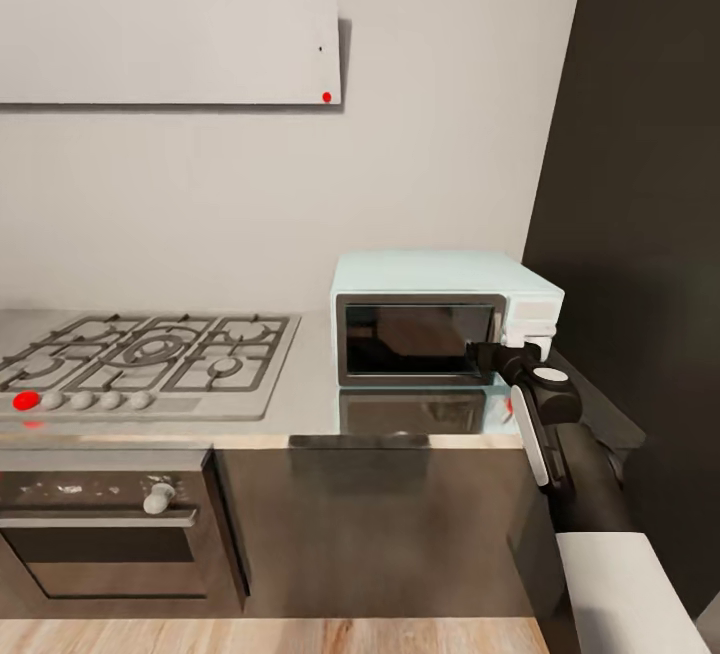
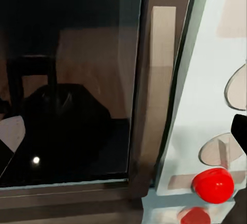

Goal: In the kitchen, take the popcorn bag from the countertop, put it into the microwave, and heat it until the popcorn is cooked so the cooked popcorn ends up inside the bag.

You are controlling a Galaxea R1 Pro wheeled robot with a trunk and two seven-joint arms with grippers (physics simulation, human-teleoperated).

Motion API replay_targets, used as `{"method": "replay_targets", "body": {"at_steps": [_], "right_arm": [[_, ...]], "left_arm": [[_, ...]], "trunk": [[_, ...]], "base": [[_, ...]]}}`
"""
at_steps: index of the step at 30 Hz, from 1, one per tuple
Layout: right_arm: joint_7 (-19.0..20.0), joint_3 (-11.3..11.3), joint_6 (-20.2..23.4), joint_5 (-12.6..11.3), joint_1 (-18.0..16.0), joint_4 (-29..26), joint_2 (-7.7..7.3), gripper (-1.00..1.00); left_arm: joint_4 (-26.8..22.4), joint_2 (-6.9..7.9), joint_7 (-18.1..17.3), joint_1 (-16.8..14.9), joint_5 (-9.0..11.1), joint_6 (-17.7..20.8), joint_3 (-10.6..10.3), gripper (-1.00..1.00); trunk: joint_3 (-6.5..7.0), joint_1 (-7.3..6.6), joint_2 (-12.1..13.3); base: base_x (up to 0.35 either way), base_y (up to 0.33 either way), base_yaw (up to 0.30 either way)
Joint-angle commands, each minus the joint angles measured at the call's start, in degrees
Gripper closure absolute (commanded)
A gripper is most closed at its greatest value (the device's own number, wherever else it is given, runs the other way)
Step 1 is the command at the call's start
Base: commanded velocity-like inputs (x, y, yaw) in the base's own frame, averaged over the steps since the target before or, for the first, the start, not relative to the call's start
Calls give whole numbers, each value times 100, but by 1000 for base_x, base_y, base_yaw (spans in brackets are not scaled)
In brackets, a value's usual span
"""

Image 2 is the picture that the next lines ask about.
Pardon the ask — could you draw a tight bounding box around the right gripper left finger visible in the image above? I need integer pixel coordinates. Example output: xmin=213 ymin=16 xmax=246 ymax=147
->
xmin=0 ymin=114 xmax=27 ymax=175

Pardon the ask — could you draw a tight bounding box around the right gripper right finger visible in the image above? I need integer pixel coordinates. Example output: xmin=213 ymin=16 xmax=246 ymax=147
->
xmin=231 ymin=114 xmax=247 ymax=155

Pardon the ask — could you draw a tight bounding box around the microwave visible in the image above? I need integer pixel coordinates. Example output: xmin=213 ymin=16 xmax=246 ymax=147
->
xmin=0 ymin=0 xmax=247 ymax=209

